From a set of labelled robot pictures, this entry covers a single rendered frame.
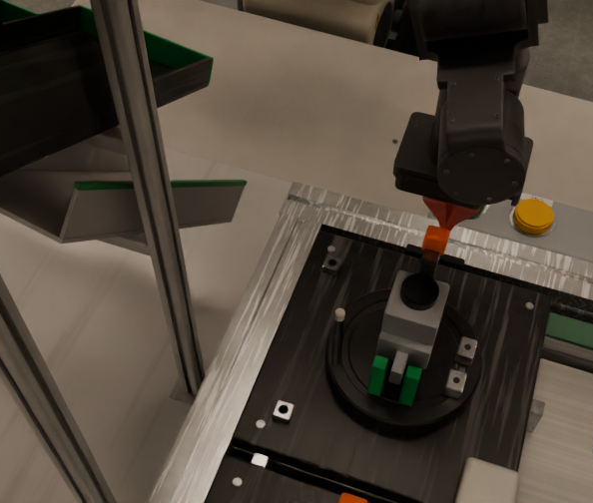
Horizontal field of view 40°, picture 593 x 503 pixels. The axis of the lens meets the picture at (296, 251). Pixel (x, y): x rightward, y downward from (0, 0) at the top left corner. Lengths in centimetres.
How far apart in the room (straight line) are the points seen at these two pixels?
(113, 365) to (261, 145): 35
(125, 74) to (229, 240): 49
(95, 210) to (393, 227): 37
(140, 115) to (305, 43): 70
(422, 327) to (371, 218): 24
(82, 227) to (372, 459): 31
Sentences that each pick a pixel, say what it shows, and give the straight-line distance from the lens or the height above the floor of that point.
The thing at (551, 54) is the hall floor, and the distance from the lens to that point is 263.
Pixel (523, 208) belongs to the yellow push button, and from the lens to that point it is 89.
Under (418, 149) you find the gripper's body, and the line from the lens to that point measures 67.
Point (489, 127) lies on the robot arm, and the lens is 53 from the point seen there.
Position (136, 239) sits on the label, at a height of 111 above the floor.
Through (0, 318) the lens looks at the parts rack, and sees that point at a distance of 45.
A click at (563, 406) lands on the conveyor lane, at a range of 84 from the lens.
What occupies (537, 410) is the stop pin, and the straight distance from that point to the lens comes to 77.
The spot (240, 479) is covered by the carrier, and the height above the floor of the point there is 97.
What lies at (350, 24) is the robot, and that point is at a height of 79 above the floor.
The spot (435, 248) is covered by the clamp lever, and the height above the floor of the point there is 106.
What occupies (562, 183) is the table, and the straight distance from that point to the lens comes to 108.
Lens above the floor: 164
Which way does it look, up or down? 54 degrees down
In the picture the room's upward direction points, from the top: 1 degrees clockwise
